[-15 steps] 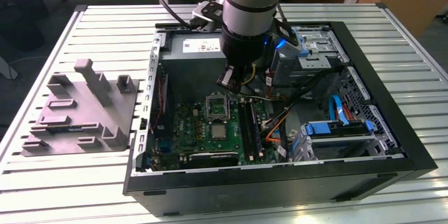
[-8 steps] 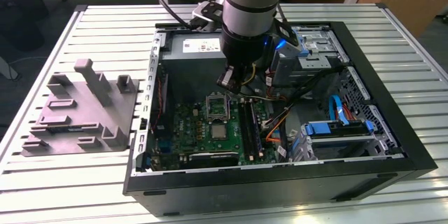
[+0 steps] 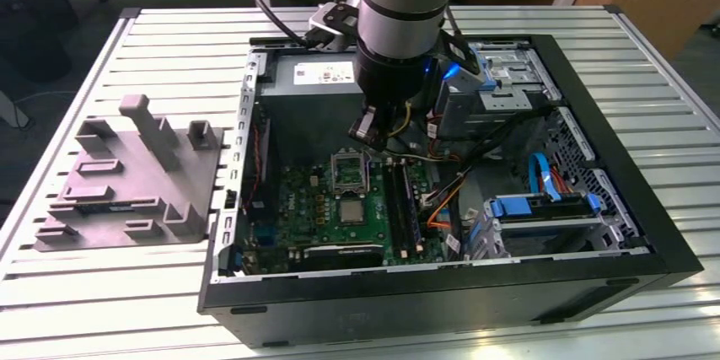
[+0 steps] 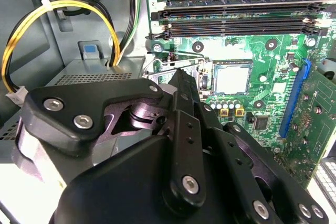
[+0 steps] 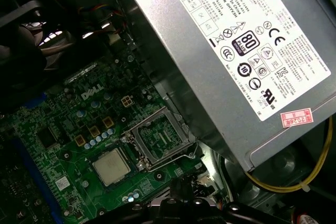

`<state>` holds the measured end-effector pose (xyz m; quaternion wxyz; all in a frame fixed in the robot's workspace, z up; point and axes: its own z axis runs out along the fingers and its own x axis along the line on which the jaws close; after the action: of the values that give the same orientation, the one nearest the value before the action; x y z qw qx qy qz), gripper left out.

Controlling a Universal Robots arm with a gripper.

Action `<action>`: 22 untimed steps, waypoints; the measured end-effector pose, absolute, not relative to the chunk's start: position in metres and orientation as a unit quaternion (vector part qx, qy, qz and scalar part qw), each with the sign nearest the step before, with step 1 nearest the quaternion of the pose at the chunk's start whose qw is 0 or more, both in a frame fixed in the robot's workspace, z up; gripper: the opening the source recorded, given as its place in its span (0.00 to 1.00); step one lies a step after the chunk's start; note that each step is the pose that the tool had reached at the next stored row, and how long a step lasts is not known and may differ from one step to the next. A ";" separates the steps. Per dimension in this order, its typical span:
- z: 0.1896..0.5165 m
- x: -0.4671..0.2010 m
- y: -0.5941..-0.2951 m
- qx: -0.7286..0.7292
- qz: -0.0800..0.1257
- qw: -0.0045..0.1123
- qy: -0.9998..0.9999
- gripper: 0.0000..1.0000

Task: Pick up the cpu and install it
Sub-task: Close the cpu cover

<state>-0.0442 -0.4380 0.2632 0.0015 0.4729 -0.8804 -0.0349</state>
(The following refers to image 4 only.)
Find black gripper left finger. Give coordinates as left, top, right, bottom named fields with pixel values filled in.
left=22, top=68, right=208, bottom=217

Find CPU with silver top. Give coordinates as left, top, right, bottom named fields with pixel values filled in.
left=214, top=63, right=252, bottom=96

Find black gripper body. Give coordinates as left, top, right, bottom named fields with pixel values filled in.
left=54, top=135, right=257, bottom=224

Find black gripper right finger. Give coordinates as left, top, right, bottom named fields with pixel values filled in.
left=178, top=68, right=329, bottom=224

